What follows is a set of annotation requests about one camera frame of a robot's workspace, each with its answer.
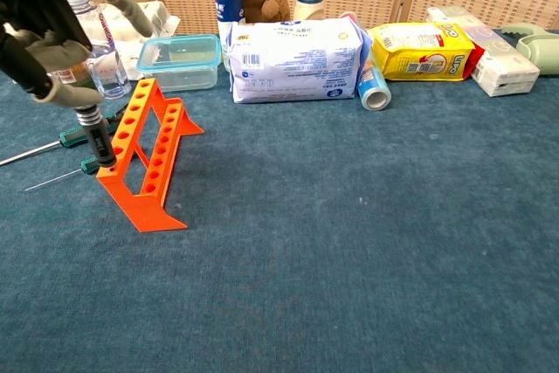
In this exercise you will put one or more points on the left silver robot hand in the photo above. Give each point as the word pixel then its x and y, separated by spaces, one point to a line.
pixel 43 10

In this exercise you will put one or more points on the black silver precision screwdriver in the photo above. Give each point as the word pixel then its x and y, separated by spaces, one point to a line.
pixel 99 141

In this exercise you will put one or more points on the orange screwdriver rack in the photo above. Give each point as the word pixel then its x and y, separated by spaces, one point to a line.
pixel 148 216

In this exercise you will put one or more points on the green tea bottle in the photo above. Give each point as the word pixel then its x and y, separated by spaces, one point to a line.
pixel 78 78

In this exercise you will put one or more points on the clear water bottle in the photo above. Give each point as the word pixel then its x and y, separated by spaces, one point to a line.
pixel 109 71

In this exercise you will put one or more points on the pink white snack bag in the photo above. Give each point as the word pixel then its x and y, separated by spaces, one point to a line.
pixel 131 58

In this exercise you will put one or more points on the white toilet paper pack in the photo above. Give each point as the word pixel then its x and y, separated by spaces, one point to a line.
pixel 153 15

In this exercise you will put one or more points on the clear container blue lid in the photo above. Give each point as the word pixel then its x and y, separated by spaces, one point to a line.
pixel 183 63

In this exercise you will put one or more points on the white blue wet wipes pack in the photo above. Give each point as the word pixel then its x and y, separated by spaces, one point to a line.
pixel 297 58

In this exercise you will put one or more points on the blue plastic wrap roll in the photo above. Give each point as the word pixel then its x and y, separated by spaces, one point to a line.
pixel 373 89

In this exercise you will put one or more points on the blue felt table cover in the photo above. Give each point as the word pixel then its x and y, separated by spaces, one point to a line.
pixel 305 259

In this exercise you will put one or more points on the yellow snack box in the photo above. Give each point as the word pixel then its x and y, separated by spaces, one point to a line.
pixel 419 54

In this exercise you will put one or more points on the pastel tissue pack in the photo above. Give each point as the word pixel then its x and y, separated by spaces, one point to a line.
pixel 502 63

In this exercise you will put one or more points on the light green lint roller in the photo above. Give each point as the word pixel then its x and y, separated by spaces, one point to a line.
pixel 539 50

